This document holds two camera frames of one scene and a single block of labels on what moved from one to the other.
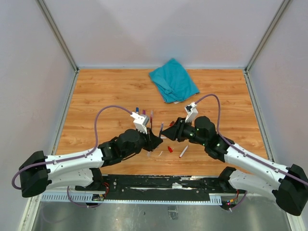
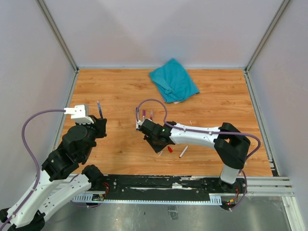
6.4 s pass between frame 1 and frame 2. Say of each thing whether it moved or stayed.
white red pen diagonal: stayed
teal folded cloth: stayed
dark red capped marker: stayed
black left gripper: moved
